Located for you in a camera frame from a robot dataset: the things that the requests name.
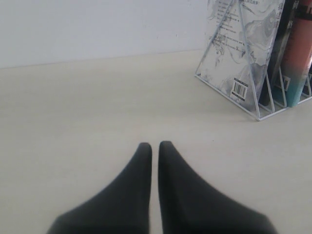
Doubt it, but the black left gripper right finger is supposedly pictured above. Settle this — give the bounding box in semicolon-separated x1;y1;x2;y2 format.
158;141;277;234

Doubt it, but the white wire book rack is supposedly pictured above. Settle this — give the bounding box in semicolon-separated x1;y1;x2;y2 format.
194;0;312;121

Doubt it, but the red teal spine book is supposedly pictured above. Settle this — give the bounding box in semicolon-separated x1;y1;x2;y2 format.
273;0;312;107

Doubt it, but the black spine book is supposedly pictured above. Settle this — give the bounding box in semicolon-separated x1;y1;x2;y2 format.
259;0;299;106

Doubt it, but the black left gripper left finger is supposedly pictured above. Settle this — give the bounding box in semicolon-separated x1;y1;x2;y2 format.
48;143;152;234

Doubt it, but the grey marbled white book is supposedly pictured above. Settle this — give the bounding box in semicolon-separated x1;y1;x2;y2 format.
199;0;285;112

